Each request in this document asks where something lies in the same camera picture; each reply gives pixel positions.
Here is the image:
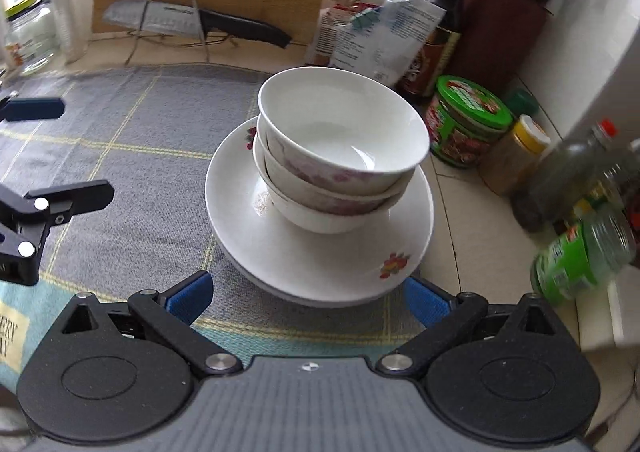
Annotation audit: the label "white plates floral stack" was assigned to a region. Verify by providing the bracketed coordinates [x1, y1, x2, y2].
[205, 120, 434, 308]

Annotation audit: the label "white floral bowl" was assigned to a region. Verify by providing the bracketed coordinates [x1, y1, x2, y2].
[257, 166, 401, 234]

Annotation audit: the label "white bowl pink flowers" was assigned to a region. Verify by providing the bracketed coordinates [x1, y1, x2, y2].
[256, 132, 414, 216]

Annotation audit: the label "plain white ceramic bowl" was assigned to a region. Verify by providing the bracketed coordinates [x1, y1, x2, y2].
[258, 66, 430, 195]

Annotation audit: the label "glass jar yellow green lid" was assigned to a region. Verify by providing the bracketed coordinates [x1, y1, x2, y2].
[4, 0, 58, 75]

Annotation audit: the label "tall plastic wrap roll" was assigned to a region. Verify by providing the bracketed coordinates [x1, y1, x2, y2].
[51, 0, 93, 64]

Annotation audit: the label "grey checked table mat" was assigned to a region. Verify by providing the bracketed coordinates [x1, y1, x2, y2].
[1, 65, 420, 389]

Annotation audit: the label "yellow lid spice jar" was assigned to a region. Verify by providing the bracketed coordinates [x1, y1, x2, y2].
[478, 115, 551, 196]

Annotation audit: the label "green label glass bottle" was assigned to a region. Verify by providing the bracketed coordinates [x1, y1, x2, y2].
[530, 205, 637, 306]

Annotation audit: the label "green lid sauce jar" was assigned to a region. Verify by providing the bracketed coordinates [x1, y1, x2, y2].
[424, 75, 514, 168]

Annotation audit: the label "dark soy sauce bottle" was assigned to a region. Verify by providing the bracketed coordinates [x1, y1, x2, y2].
[397, 0, 463, 101]

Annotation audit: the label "white printed food bag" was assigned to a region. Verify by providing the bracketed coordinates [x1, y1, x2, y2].
[329, 0, 446, 87]

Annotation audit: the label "red white snack bag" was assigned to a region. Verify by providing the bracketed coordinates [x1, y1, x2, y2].
[305, 0, 386, 66]

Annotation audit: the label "dark red knife block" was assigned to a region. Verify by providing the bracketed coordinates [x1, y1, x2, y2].
[447, 0, 550, 94]

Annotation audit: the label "steel kitchen knife black handle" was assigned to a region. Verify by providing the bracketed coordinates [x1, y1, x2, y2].
[102, 0, 292, 49]

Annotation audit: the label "metal wire board rack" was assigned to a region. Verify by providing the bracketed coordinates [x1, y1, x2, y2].
[105, 0, 209, 65]

